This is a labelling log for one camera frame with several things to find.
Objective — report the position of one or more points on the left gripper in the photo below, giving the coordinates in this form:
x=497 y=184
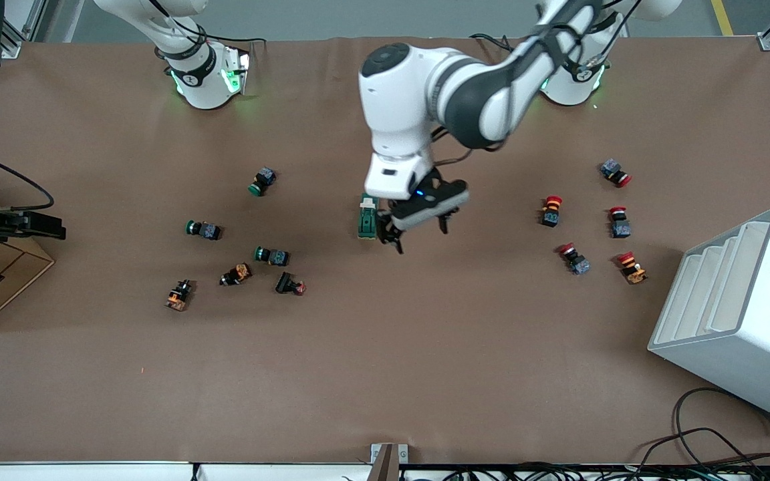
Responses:
x=390 y=233

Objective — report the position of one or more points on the green load switch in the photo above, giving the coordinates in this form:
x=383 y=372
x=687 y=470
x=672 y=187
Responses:
x=366 y=224

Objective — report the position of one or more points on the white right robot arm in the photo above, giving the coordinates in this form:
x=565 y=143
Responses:
x=198 y=80

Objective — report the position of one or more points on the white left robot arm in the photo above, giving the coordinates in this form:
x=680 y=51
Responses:
x=398 y=107

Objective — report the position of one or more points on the brown cardboard box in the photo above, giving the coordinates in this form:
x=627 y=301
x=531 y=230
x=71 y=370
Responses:
x=4 y=294

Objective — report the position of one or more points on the red pushbutton with orange stripes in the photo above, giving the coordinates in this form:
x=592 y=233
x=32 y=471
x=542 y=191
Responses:
x=551 y=210

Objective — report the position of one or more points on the black pushbutton with red lens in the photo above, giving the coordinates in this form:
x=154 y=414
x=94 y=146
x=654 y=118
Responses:
x=290 y=284

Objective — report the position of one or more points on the green pushbutton with grey body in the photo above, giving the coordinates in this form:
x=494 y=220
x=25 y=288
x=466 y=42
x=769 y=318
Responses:
x=271 y=255
x=202 y=230
x=261 y=181

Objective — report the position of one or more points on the black pushbutton with orange body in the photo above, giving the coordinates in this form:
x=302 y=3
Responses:
x=179 y=294
x=236 y=274

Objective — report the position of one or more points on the red pushbutton with grey body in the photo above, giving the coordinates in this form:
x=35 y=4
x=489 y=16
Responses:
x=619 y=222
x=616 y=172
x=573 y=258

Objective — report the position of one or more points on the red pushbutton with orange body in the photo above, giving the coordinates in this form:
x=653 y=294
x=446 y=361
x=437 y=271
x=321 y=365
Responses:
x=632 y=267

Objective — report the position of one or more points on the white slotted organizer box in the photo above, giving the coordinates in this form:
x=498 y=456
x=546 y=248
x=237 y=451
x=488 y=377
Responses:
x=759 y=321

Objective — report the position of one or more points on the metal table edge bracket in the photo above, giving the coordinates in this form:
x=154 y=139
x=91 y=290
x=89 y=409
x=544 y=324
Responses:
x=388 y=461

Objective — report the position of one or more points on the white table edge rail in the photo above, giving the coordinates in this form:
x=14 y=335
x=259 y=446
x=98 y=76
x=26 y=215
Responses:
x=91 y=471

